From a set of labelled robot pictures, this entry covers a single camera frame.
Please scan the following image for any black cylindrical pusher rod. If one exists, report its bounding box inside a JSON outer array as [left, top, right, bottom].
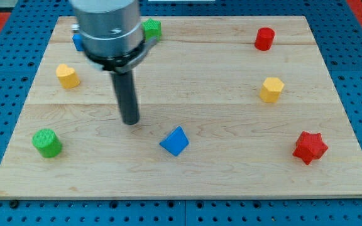
[[110, 71, 140, 125]]

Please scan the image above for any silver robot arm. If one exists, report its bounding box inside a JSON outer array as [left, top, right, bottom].
[[70, 0, 158, 125]]

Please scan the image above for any yellow heart block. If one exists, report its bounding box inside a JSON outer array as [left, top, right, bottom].
[[55, 64, 80, 89]]

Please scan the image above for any blue triangle block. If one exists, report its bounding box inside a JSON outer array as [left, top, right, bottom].
[[159, 126, 189, 156]]

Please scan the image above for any green star block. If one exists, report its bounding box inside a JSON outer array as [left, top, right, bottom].
[[142, 18, 162, 41]]

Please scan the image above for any blue cube block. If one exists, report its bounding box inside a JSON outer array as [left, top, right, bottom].
[[72, 34, 84, 51]]

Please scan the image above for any green cylinder block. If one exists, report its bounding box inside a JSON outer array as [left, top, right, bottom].
[[31, 129, 62, 158]]

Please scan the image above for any light wooden board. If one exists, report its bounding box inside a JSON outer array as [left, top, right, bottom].
[[0, 16, 362, 200]]

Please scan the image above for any yellow hexagon block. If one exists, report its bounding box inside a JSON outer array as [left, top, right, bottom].
[[260, 77, 285, 103]]

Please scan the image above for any red cylinder block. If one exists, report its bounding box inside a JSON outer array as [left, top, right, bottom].
[[255, 27, 275, 51]]

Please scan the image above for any red star block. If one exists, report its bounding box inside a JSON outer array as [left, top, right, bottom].
[[292, 131, 328, 165]]

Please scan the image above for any blue perforated base mat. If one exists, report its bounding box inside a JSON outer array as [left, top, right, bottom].
[[0, 1, 362, 225]]

